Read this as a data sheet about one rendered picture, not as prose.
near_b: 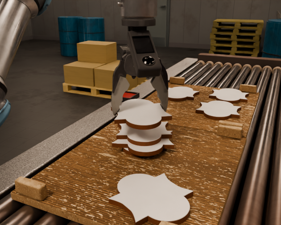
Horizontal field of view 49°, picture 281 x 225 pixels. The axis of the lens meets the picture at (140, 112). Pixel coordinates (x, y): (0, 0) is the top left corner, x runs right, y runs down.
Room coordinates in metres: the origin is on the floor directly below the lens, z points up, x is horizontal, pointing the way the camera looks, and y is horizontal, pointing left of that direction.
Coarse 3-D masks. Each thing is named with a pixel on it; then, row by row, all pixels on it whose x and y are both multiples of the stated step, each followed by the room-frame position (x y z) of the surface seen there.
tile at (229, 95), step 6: (216, 90) 1.05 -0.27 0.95; (222, 90) 1.05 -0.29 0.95; (228, 90) 1.05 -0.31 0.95; (234, 90) 1.05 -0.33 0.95; (210, 96) 0.99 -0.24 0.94; (216, 96) 0.97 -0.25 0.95; (222, 96) 0.97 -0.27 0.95; (228, 96) 0.97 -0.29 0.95; (234, 96) 0.97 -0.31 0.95; (240, 96) 0.97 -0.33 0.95; (246, 96) 1.01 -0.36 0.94; (234, 102) 0.94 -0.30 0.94
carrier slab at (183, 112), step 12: (168, 84) 1.17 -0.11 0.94; (180, 84) 1.17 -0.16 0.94; (156, 96) 1.01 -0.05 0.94; (204, 96) 1.01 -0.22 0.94; (252, 96) 1.01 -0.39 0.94; (168, 108) 0.89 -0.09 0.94; (180, 108) 0.89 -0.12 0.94; (192, 108) 0.89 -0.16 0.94; (252, 108) 0.89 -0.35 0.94; (168, 120) 0.79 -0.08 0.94; (180, 120) 0.79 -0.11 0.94; (192, 120) 0.79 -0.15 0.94; (204, 120) 0.79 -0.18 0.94; (216, 120) 0.79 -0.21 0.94; (228, 120) 0.79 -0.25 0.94; (240, 120) 0.79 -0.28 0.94; (216, 132) 0.72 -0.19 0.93
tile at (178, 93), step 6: (168, 90) 1.05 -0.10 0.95; (174, 90) 1.05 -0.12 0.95; (180, 90) 1.05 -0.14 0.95; (186, 90) 1.05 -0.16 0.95; (192, 90) 1.05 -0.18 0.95; (168, 96) 0.97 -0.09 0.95; (174, 96) 0.97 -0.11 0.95; (180, 96) 0.97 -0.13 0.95; (186, 96) 0.98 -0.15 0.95; (192, 96) 0.97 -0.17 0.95
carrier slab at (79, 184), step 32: (64, 160) 0.57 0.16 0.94; (96, 160) 0.57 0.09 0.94; (128, 160) 0.57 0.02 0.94; (160, 160) 0.57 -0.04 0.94; (192, 160) 0.57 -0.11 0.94; (224, 160) 0.57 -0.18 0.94; (64, 192) 0.46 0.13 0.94; (96, 192) 0.46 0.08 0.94; (224, 192) 0.46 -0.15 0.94; (96, 224) 0.38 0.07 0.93; (128, 224) 0.38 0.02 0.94; (192, 224) 0.38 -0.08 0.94
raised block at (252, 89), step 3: (243, 84) 1.07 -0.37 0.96; (246, 84) 1.07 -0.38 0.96; (240, 87) 1.07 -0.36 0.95; (243, 87) 1.07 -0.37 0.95; (246, 87) 1.06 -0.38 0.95; (249, 87) 1.06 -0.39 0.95; (252, 87) 1.05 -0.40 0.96; (255, 87) 1.05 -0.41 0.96; (240, 90) 1.07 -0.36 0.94; (243, 90) 1.07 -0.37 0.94; (246, 90) 1.06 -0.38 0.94; (249, 90) 1.06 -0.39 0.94; (252, 90) 1.05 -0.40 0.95; (255, 90) 1.05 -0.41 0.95
